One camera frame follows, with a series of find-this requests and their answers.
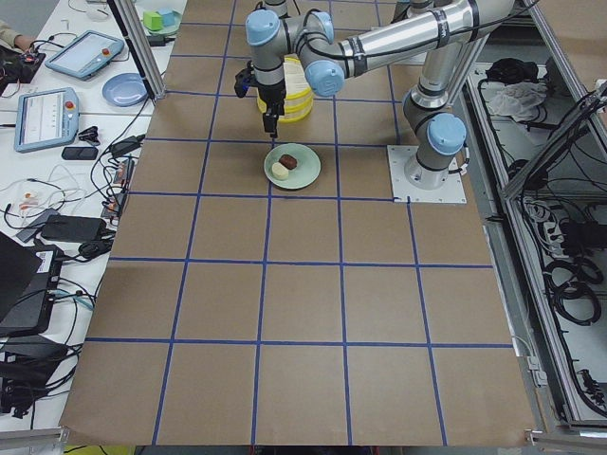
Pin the white steamed bun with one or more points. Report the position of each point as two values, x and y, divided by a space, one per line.
279 171

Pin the black laptop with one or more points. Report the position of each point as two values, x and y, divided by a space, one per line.
29 274

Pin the pale green plate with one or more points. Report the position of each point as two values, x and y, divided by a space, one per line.
309 166

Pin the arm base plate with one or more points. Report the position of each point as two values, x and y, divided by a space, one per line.
411 183

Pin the black power adapter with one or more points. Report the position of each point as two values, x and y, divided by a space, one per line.
126 146

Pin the yellow bamboo steamer bottom layer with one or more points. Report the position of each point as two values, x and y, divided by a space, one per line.
296 114

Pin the far teach pendant tablet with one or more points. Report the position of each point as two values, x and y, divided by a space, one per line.
86 55

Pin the blue foam block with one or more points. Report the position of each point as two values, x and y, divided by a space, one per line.
167 17

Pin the near teach pendant tablet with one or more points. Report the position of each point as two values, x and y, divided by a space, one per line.
46 119

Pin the teach pendant tablet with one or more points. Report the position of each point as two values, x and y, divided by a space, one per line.
86 55
46 119

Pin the blue plate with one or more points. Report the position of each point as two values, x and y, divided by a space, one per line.
124 90

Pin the yellow bamboo steamer top layer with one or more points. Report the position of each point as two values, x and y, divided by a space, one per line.
298 91

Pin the aluminium frame post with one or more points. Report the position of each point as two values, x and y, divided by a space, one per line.
126 17

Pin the green foam block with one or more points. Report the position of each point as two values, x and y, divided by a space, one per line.
152 20

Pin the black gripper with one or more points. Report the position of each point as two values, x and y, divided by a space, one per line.
273 97

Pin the yellow bamboo steamer layer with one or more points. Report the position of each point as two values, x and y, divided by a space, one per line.
298 91
296 114

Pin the green bowl with blocks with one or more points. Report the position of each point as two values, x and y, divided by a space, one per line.
168 31

